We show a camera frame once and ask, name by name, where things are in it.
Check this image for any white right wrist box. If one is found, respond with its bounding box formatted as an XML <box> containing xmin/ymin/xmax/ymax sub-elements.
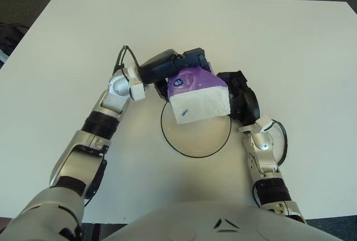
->
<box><xmin>256</xmin><ymin>115</ymin><xmax>276</xmax><ymax>134</ymax></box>

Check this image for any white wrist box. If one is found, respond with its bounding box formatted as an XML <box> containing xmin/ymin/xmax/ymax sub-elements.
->
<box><xmin>128</xmin><ymin>65</ymin><xmax>147</xmax><ymax>102</ymax></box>
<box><xmin>256</xmin><ymin>115</ymin><xmax>276</xmax><ymax>134</ymax></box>

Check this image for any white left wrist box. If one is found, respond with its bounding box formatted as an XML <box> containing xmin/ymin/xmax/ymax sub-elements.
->
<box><xmin>128</xmin><ymin>65</ymin><xmax>147</xmax><ymax>102</ymax></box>

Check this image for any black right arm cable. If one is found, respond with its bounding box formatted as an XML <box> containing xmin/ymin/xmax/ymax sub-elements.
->
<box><xmin>269</xmin><ymin>119</ymin><xmax>288</xmax><ymax>167</ymax></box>

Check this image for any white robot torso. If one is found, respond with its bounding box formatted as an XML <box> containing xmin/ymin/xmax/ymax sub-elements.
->
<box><xmin>103</xmin><ymin>199</ymin><xmax>357</xmax><ymax>241</ymax></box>

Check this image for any dark bag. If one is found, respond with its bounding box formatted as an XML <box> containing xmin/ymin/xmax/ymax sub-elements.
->
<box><xmin>0</xmin><ymin>22</ymin><xmax>28</xmax><ymax>65</ymax></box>

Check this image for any purple tissue paper pack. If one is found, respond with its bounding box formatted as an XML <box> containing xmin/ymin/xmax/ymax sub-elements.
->
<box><xmin>166</xmin><ymin>66</ymin><xmax>231</xmax><ymax>126</ymax></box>

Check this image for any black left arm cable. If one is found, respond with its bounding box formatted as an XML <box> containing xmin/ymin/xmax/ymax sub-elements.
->
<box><xmin>113</xmin><ymin>45</ymin><xmax>140</xmax><ymax>79</ymax></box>

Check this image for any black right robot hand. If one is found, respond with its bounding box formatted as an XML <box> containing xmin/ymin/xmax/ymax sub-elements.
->
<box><xmin>216</xmin><ymin>70</ymin><xmax>262</xmax><ymax>127</ymax></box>

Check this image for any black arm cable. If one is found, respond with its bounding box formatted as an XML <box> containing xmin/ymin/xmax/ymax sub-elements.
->
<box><xmin>269</xmin><ymin>119</ymin><xmax>288</xmax><ymax>167</ymax></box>
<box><xmin>113</xmin><ymin>45</ymin><xmax>140</xmax><ymax>79</ymax></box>

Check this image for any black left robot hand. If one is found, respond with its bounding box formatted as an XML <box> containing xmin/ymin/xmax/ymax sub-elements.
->
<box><xmin>138</xmin><ymin>47</ymin><xmax>215</xmax><ymax>101</ymax></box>

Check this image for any white plate with black rim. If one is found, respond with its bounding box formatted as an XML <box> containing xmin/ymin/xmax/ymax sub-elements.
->
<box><xmin>160</xmin><ymin>100</ymin><xmax>232</xmax><ymax>158</ymax></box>

